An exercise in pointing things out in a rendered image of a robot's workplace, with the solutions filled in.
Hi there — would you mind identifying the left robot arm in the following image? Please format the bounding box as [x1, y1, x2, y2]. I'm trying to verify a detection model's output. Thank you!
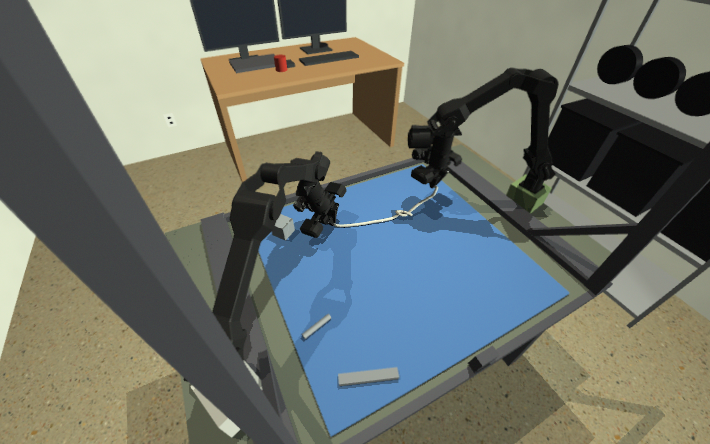
[212, 151, 330, 361]

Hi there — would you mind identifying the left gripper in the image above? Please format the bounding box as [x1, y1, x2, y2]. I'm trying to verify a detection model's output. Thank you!
[300, 182, 347, 238]

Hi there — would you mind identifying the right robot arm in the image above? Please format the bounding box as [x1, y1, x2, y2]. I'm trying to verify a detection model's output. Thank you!
[408, 68, 558, 194]

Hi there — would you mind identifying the white rope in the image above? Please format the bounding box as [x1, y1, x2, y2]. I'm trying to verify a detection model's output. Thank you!
[334, 185, 438, 227]

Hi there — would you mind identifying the blue mat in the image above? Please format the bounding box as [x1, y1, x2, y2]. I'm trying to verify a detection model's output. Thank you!
[259, 164, 569, 437]

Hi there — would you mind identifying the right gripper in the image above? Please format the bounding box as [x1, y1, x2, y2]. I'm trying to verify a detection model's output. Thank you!
[411, 147, 462, 189]

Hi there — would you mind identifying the silver metal pin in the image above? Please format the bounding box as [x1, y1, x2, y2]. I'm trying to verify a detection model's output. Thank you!
[302, 314, 331, 339]

